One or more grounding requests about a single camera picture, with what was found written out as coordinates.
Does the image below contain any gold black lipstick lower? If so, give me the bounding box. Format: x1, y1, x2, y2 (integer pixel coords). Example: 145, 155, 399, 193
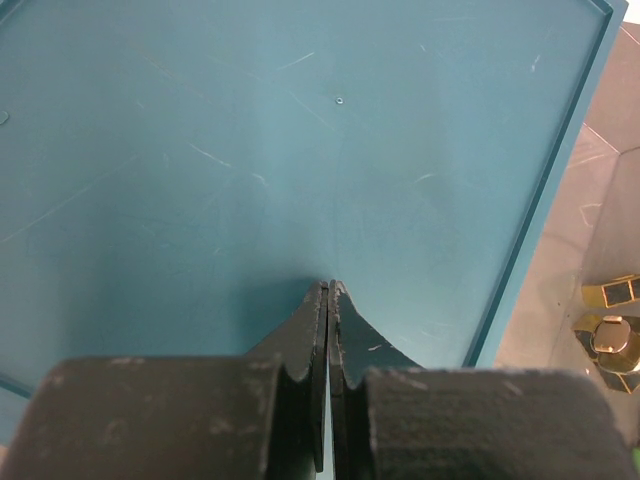
572, 314, 639, 394

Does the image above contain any gold black lipstick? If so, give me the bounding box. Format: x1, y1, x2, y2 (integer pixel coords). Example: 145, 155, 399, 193
572, 314, 639, 394
581, 274, 639, 309

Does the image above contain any teal drawer organizer box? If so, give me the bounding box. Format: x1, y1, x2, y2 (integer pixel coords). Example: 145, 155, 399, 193
1, 1, 626, 392

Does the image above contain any gold black lipstick upper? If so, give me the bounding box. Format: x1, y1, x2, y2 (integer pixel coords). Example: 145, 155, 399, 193
581, 274, 639, 309

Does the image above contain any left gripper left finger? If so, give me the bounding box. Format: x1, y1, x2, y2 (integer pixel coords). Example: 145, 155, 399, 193
1, 282, 328, 479

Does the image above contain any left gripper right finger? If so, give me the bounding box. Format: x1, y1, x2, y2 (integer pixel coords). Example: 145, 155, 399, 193
328, 281, 638, 479

